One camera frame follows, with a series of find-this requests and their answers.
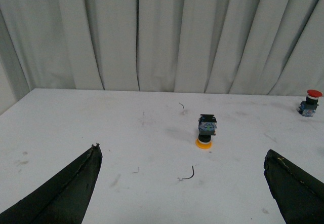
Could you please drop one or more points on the yellow push button switch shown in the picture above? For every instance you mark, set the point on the yellow push button switch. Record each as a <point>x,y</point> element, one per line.
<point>207,125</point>

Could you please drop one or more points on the black bent wire scrap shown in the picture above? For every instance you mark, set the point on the black bent wire scrap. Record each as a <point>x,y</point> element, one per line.
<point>189,177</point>

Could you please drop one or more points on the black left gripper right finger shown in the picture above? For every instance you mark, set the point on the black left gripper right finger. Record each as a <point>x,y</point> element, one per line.
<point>298,194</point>

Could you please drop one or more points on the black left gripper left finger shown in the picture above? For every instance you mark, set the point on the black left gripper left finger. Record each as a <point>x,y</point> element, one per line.
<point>64,198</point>

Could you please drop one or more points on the red push button switch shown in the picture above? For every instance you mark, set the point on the red push button switch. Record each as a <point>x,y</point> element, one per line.
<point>307,108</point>

